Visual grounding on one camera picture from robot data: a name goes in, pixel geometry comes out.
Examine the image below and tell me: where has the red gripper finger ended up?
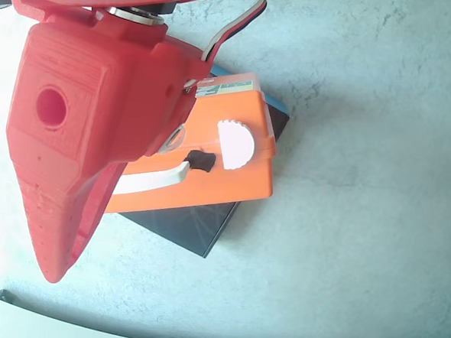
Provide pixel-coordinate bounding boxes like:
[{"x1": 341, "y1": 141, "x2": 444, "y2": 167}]
[{"x1": 8, "y1": 169, "x2": 83, "y2": 285}]

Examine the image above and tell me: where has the white red black servo cable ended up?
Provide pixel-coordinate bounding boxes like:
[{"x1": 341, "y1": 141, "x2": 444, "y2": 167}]
[{"x1": 170, "y1": 0, "x2": 268, "y2": 67}]

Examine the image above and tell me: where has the orange plastic box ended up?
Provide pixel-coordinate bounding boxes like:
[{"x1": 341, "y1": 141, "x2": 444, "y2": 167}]
[{"x1": 103, "y1": 64, "x2": 282, "y2": 224}]

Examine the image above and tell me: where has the black putty blob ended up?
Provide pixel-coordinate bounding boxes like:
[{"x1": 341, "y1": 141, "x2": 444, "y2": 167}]
[{"x1": 182, "y1": 149, "x2": 217, "y2": 174}]

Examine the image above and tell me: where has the black flat box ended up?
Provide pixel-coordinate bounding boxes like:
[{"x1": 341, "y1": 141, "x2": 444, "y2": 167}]
[{"x1": 116, "y1": 58, "x2": 294, "y2": 264}]

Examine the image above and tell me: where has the white box handle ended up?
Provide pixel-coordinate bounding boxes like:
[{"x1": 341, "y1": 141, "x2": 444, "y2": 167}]
[{"x1": 112, "y1": 157, "x2": 191, "y2": 200}]

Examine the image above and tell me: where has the white round box knob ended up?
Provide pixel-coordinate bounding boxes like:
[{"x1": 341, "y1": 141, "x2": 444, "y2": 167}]
[{"x1": 214, "y1": 118, "x2": 258, "y2": 172}]

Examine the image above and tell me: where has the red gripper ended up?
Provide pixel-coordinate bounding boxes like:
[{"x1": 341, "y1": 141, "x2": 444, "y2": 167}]
[{"x1": 0, "y1": 5, "x2": 216, "y2": 278}]

